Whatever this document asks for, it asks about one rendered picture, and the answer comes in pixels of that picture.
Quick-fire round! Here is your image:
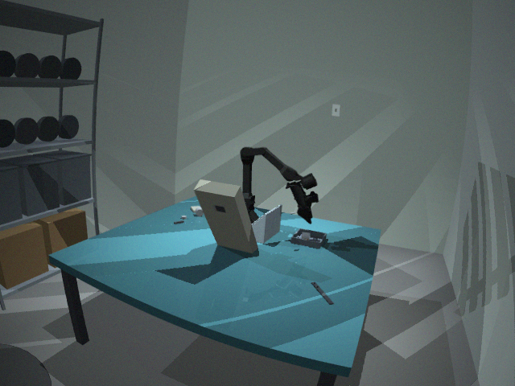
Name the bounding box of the dark grey flat bar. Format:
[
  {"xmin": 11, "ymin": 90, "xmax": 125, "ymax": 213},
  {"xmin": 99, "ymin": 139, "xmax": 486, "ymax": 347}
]
[{"xmin": 311, "ymin": 282, "xmax": 334, "ymax": 305}]

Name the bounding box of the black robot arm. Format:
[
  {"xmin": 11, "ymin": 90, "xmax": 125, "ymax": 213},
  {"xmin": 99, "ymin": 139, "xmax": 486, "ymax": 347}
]
[{"xmin": 240, "ymin": 147, "xmax": 319, "ymax": 224}]

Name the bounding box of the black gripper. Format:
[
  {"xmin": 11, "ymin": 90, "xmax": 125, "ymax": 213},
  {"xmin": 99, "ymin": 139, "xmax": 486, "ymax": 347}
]
[{"xmin": 294, "ymin": 191, "xmax": 313, "ymax": 224}]

